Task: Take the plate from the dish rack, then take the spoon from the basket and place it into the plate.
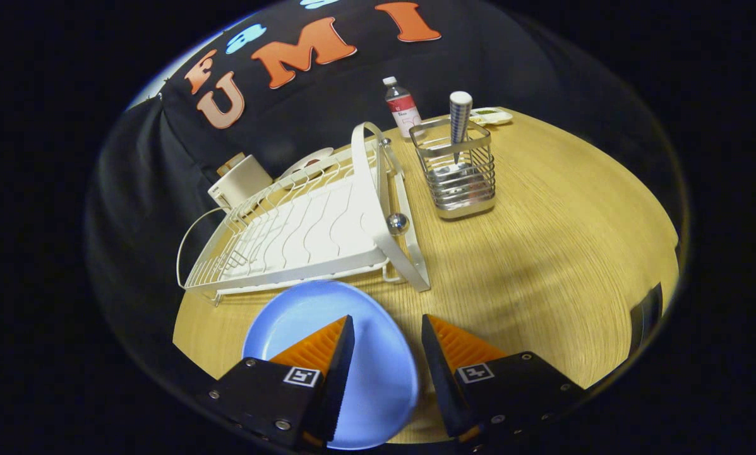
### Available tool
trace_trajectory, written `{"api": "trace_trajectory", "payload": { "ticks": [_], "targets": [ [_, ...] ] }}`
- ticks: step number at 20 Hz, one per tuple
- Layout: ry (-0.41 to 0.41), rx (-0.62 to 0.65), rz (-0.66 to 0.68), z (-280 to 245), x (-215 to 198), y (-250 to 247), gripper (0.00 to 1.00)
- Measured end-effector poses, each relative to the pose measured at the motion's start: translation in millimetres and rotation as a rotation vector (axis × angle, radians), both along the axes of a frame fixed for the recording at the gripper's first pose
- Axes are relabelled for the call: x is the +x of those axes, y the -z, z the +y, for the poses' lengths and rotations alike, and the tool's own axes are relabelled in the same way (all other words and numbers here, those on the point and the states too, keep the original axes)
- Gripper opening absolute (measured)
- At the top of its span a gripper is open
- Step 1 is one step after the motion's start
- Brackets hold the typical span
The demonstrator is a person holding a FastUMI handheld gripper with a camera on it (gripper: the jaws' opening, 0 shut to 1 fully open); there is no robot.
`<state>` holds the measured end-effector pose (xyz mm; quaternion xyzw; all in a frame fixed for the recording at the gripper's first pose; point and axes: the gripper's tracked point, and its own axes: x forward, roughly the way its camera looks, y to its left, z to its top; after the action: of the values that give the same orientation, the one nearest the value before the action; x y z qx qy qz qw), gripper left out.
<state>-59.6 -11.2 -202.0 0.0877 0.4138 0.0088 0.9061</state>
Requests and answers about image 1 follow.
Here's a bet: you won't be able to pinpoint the metal spoon with patterned handle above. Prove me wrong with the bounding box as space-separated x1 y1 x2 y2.
448 91 474 166

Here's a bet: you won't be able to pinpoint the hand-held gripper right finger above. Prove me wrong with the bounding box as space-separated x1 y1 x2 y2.
421 314 587 452

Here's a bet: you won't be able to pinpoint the brown toast slices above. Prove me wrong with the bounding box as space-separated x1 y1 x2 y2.
218 152 247 178

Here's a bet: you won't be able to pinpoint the blue plate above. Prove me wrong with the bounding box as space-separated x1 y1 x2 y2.
242 280 419 451

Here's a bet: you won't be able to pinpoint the clear bottle with red label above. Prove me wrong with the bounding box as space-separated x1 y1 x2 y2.
382 76 423 140

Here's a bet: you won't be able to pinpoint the small white plate with food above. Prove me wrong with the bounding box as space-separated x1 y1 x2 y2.
280 147 334 184

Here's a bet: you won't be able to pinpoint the white divided dish with spices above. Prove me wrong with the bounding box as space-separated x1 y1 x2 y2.
469 106 514 126

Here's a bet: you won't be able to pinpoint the metal wire basket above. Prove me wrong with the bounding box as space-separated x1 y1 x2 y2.
408 116 497 220

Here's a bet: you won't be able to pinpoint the black backdrop cloth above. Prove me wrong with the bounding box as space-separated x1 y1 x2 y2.
87 0 688 380

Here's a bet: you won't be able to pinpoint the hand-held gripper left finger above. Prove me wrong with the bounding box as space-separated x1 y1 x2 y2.
196 315 356 451

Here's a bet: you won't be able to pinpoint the white toaster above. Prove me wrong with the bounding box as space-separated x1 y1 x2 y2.
208 154 274 212

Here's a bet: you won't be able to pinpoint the white wire dish rack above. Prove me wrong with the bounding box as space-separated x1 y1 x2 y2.
176 121 431 307

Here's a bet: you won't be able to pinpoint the black rectangular object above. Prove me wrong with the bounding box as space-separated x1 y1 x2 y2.
629 282 664 358

